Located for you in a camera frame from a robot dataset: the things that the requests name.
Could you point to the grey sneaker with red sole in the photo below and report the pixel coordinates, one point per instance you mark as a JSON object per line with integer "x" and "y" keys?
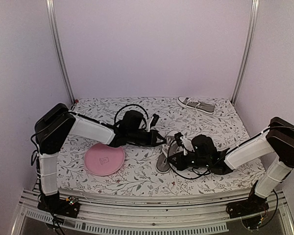
{"x": 167, "y": 149}

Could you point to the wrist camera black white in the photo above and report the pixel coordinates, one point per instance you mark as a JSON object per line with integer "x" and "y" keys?
{"x": 180, "y": 140}
{"x": 151, "y": 122}

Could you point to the floral patterned table mat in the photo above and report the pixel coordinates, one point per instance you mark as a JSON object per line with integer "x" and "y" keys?
{"x": 138, "y": 176}

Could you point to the right aluminium frame post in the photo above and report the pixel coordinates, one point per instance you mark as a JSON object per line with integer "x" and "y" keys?
{"x": 246, "y": 52}

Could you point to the pink plastic plate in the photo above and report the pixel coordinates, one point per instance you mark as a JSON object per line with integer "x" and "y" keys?
{"x": 102, "y": 160}

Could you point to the aluminium frame post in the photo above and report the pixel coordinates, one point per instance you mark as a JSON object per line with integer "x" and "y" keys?
{"x": 58, "y": 49}
{"x": 246, "y": 52}

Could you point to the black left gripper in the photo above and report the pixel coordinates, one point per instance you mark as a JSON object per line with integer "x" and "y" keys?
{"x": 152, "y": 141}

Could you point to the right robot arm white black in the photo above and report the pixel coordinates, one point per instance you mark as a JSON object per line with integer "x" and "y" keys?
{"x": 277, "y": 138}

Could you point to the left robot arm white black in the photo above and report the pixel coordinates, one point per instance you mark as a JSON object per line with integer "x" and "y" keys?
{"x": 51, "y": 131}

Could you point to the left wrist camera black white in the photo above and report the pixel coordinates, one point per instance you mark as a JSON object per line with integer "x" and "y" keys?
{"x": 151, "y": 122}

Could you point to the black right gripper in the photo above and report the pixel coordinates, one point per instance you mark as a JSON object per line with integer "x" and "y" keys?
{"x": 179, "y": 165}

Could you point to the left aluminium frame post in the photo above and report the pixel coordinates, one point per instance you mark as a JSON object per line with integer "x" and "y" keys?
{"x": 58, "y": 49}

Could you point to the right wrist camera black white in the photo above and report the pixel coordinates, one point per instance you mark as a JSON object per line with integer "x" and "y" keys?
{"x": 180, "y": 140}

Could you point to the aluminium front rail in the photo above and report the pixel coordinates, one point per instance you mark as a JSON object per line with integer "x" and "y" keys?
{"x": 205, "y": 214}

